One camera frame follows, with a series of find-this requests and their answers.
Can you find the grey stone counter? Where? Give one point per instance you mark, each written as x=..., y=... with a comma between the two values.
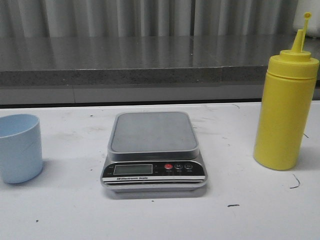
x=93, y=71

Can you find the white appliance in background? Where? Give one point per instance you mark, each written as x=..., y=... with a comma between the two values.
x=312, y=6

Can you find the silver digital kitchen scale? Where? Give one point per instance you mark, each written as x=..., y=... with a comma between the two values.
x=153, y=151

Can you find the light blue plastic cup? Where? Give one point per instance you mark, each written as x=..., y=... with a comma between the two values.
x=20, y=148

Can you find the yellow squeeze bottle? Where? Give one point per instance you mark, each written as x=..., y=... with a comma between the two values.
x=288, y=91

